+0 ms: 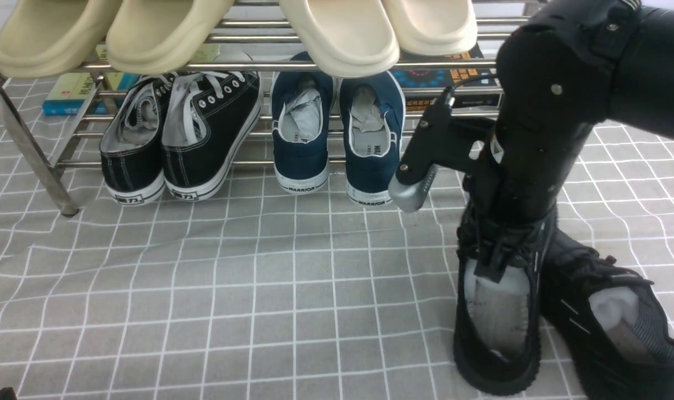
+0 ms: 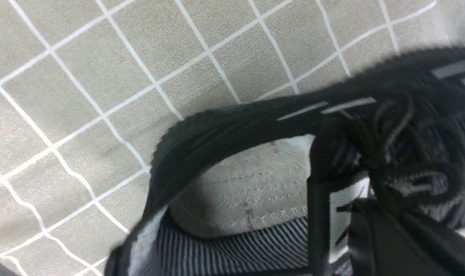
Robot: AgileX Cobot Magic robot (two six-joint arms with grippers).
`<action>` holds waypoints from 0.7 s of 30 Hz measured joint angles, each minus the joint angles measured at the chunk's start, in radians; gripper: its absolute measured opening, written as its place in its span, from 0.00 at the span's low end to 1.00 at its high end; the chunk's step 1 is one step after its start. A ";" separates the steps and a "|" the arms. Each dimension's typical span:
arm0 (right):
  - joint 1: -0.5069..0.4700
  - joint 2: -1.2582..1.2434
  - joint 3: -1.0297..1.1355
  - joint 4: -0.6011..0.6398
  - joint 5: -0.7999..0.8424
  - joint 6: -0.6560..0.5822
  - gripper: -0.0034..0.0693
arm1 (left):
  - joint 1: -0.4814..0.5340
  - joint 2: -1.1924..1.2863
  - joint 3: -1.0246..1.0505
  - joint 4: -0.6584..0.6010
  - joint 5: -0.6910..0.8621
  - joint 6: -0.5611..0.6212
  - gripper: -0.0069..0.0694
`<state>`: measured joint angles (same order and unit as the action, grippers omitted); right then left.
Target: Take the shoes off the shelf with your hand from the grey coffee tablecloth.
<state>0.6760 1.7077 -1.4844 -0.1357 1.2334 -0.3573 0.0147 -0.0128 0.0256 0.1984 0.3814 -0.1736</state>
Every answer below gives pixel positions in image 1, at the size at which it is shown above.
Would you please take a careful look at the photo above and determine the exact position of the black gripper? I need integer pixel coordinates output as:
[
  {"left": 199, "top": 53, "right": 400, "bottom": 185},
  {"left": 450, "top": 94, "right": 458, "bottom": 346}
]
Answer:
[{"left": 467, "top": 119, "right": 596, "bottom": 283}]

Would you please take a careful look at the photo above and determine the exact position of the black knit sneaker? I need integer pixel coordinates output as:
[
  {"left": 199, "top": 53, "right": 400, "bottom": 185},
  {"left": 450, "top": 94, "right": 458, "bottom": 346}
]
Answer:
[
  {"left": 453, "top": 202, "right": 557, "bottom": 397},
  {"left": 540, "top": 231, "right": 674, "bottom": 399}
]

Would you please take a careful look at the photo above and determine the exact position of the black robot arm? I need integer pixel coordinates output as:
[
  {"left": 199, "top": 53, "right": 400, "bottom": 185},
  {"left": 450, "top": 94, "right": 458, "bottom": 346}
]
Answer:
[{"left": 470, "top": 1, "right": 674, "bottom": 283}]

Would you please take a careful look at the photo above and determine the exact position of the black orange book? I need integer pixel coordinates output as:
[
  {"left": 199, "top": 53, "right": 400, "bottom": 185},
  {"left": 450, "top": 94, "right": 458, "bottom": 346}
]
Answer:
[{"left": 392, "top": 67, "right": 501, "bottom": 112}]

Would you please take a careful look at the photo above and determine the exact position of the right navy canvas shoe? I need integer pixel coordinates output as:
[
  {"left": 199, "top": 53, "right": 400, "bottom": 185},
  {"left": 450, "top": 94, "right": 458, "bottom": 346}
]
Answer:
[{"left": 339, "top": 71, "right": 406, "bottom": 207}]

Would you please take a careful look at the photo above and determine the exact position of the navy canvas shoe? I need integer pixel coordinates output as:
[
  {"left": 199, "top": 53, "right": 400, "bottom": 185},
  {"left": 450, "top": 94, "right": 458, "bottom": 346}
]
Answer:
[
  {"left": 269, "top": 70, "right": 337, "bottom": 195},
  {"left": 339, "top": 71, "right": 406, "bottom": 207}
]

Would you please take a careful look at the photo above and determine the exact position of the right cream foam slipper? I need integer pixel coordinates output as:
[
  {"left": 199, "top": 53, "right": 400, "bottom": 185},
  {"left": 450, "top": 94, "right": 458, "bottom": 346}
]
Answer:
[{"left": 382, "top": 1, "right": 477, "bottom": 56}]

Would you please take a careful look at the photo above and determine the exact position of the cream foam slipper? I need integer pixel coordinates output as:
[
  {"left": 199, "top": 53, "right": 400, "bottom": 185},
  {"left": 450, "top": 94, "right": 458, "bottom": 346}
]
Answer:
[
  {"left": 382, "top": 1, "right": 477, "bottom": 56},
  {"left": 279, "top": 1, "right": 400, "bottom": 78}
]

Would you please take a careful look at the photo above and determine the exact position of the left navy canvas shoe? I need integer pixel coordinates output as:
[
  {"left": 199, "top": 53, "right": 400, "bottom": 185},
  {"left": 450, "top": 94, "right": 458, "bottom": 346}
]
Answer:
[{"left": 269, "top": 70, "right": 337, "bottom": 195}]

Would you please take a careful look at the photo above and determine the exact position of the grey checkered floor cloth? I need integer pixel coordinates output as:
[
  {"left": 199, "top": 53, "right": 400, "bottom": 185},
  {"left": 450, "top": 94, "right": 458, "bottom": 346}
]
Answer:
[{"left": 0, "top": 47, "right": 674, "bottom": 400}]

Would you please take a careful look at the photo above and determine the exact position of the left cream foam slipper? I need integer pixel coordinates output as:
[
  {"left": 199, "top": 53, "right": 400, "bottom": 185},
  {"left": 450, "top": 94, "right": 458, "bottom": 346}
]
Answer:
[{"left": 279, "top": 1, "right": 400, "bottom": 78}]

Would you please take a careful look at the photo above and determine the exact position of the right black canvas sneaker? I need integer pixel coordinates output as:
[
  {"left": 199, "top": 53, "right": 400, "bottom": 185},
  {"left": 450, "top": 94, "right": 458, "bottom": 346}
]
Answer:
[{"left": 161, "top": 71, "right": 264, "bottom": 202}]

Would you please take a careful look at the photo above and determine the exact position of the black canvas sneaker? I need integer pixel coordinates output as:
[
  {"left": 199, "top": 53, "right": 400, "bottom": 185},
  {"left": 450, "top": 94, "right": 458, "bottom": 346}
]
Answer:
[
  {"left": 99, "top": 73, "right": 176, "bottom": 207},
  {"left": 161, "top": 71, "right": 264, "bottom": 202}
]

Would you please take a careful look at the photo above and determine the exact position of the left black canvas sneaker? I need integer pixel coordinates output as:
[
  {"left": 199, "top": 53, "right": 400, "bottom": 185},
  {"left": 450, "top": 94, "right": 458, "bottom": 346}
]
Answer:
[{"left": 99, "top": 73, "right": 176, "bottom": 207}]

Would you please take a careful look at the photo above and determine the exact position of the tan foam slipper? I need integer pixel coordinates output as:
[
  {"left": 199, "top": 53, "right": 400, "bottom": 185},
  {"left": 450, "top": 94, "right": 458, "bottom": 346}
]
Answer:
[
  {"left": 105, "top": 1, "right": 234, "bottom": 75},
  {"left": 0, "top": 1, "right": 122, "bottom": 79}
]

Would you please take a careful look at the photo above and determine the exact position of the blue green book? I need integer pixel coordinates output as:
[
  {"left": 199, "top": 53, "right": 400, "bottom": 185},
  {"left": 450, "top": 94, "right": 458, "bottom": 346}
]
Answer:
[{"left": 42, "top": 72, "right": 139, "bottom": 116}]

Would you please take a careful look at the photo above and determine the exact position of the left tan foam slipper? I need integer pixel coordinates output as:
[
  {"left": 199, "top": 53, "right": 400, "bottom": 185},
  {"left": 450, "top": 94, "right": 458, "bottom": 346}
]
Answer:
[{"left": 0, "top": 1, "right": 122, "bottom": 79}]

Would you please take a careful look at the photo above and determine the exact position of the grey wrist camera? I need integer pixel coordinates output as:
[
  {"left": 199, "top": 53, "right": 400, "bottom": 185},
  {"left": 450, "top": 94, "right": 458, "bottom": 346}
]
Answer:
[{"left": 388, "top": 92, "right": 496, "bottom": 214}]

